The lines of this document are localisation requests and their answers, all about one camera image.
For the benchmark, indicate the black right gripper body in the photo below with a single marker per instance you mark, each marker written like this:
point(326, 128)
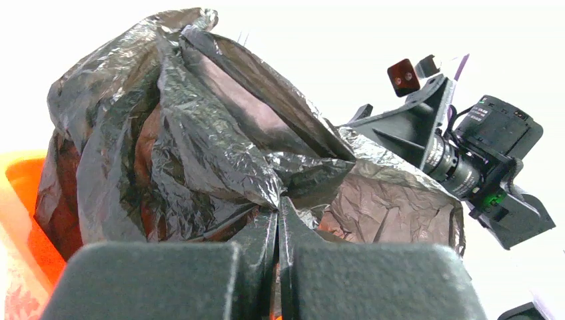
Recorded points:
point(411, 130)

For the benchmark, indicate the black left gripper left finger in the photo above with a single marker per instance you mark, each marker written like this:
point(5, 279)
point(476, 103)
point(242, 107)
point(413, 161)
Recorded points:
point(113, 280)

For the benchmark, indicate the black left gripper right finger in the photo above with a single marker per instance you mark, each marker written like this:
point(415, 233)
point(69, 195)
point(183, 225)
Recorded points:
point(324, 280)

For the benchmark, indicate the black plastic trash bag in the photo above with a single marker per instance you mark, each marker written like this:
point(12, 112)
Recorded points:
point(170, 132)

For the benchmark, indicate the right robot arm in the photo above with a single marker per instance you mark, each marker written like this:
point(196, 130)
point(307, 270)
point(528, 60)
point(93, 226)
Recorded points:
point(474, 154)

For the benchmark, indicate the orange plastic trash bin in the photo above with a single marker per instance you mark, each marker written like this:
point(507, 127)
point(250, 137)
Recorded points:
point(30, 264)

